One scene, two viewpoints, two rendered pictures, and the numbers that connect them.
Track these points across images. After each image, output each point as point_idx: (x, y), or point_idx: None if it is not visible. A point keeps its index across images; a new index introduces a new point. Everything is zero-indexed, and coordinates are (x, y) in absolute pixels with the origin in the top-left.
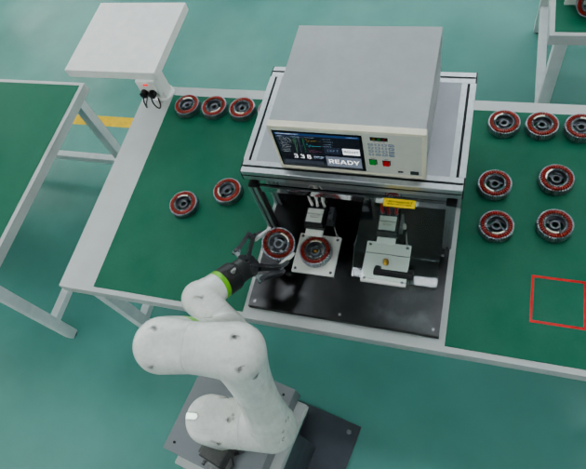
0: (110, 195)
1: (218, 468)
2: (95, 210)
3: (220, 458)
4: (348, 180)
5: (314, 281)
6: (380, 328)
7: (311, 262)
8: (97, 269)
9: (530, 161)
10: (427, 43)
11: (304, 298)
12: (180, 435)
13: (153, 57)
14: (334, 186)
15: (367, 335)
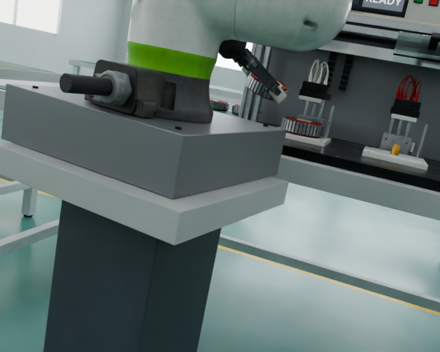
0: (49, 84)
1: (128, 82)
2: (26, 81)
3: (145, 68)
4: (383, 19)
5: (298, 142)
6: (401, 181)
7: (299, 121)
8: None
9: None
10: None
11: (284, 142)
12: (53, 89)
13: None
14: (361, 31)
15: (381, 180)
